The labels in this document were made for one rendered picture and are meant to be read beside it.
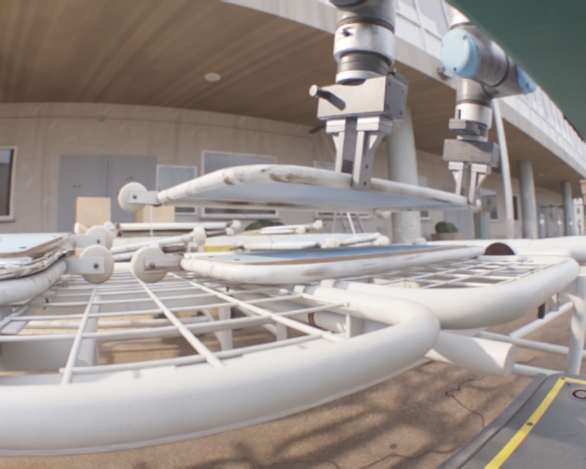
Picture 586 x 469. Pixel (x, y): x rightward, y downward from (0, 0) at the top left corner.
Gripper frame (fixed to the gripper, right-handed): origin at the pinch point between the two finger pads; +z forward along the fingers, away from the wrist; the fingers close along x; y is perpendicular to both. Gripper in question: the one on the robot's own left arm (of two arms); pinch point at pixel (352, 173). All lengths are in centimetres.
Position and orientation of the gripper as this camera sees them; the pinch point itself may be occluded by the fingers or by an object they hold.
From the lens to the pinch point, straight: 48.5
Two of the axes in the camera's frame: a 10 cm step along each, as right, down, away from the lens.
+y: -7.9, 0.1, -6.1
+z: -1.1, 9.8, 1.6
